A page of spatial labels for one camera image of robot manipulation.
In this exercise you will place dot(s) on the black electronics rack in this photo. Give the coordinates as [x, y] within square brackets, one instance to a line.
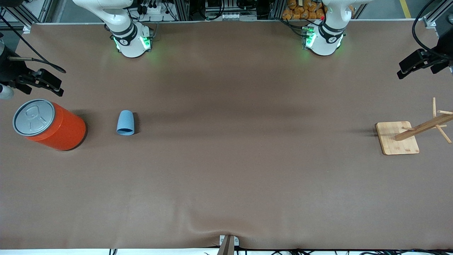
[230, 16]

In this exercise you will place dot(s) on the pile of orange objects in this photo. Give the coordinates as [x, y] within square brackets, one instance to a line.
[300, 10]

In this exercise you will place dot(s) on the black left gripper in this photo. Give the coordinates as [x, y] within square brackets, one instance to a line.
[440, 49]

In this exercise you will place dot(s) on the blue plastic cup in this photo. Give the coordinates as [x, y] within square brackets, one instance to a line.
[125, 122]

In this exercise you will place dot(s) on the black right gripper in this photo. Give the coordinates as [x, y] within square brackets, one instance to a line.
[9, 72]

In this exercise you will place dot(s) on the aluminium frame profile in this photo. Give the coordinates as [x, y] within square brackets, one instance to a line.
[433, 17]
[46, 10]

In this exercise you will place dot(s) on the orange canister grey lid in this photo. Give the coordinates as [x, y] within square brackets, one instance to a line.
[67, 131]

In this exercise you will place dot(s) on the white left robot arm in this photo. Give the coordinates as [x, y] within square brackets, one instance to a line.
[327, 44]

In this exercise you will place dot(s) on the white corner bracket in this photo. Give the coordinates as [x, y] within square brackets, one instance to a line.
[27, 29]

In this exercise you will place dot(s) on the wooden cup rack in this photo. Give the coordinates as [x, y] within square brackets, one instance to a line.
[396, 140]

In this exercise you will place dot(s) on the grey bracket with pole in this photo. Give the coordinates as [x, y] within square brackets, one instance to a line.
[228, 246]

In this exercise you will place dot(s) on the white power strip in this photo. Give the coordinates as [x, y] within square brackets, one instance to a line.
[154, 9]

